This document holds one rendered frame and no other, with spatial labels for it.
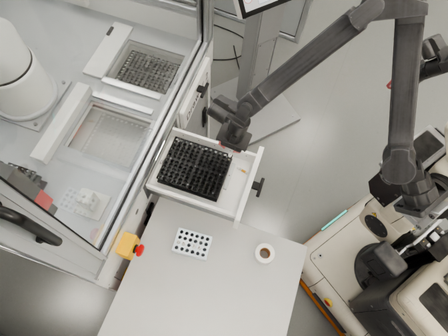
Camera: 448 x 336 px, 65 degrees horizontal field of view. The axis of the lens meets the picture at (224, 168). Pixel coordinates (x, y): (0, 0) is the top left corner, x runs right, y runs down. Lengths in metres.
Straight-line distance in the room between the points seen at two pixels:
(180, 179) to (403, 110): 0.72
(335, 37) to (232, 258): 0.80
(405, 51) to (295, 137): 1.60
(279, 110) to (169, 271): 1.50
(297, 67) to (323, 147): 1.55
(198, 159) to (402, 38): 0.73
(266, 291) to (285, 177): 1.11
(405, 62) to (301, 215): 1.46
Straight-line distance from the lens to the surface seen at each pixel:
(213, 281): 1.28
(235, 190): 1.28
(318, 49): 0.90
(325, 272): 1.86
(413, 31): 0.88
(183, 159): 1.27
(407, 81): 0.90
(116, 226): 1.11
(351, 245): 1.93
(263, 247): 1.27
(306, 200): 2.24
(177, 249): 1.26
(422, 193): 1.01
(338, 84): 2.75
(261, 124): 2.37
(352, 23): 0.85
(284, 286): 1.30
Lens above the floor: 2.03
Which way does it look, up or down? 65 degrees down
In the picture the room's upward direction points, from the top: 6 degrees clockwise
